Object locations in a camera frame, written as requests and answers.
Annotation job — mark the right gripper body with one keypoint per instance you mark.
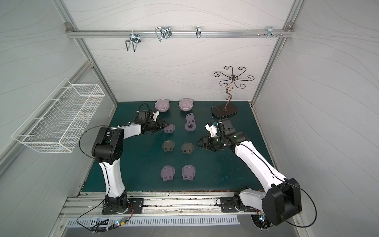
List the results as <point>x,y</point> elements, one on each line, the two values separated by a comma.
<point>213,142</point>

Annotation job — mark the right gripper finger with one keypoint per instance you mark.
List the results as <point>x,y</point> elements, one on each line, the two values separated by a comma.
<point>206,147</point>
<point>204,140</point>

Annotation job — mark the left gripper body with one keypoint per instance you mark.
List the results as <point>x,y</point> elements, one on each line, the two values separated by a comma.
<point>157,126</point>

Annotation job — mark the purple phone stand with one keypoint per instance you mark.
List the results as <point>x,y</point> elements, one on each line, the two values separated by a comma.
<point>167,173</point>
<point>188,172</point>
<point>170,128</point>
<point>190,122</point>

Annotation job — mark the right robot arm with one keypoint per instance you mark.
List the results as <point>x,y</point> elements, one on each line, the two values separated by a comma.
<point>280,198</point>

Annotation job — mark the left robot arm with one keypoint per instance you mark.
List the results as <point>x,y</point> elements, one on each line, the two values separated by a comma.
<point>107,151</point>

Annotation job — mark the brown metal jewelry stand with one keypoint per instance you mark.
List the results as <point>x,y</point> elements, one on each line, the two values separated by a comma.
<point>231,81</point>

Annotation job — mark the left pink bowl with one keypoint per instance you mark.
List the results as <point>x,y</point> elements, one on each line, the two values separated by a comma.
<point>162,105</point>

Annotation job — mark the pink bowl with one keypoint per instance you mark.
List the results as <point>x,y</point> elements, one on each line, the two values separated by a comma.
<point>186,104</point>
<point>162,105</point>

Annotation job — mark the right pink bowl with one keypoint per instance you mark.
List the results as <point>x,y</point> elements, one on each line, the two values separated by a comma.
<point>186,104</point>

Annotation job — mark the green table mat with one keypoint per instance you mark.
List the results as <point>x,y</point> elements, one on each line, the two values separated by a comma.
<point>143,158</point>

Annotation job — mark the metal double hook left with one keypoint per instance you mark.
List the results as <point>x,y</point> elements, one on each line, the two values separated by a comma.
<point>132,42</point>

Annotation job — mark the metal double hook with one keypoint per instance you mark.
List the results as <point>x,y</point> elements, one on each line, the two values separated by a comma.
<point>132,42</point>
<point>163,32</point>

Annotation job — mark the metal double hook middle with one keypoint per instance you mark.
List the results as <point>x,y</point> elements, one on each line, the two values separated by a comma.
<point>163,32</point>

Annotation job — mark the white vent strip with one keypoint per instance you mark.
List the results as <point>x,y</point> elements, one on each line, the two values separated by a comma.
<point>154,221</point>

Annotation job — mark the small metal hook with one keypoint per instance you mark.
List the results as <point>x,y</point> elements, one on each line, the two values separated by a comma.
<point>198,32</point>

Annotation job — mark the metal hook right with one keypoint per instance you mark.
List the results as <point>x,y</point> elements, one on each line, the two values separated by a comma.
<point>270,33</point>

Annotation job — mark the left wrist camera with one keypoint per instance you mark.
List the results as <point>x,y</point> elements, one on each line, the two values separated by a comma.
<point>155,115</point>

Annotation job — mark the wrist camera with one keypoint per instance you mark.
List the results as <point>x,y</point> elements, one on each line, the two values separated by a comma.
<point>155,115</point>
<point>212,129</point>

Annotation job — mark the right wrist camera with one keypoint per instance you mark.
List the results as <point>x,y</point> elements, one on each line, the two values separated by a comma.
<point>212,129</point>

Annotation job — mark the white wire basket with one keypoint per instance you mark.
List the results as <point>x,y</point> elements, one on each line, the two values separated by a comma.
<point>57,124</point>

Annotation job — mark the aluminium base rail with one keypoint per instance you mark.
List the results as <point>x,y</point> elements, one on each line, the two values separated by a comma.
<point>156,204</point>

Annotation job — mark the aluminium top rail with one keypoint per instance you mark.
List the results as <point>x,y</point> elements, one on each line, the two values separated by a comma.
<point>176,34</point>

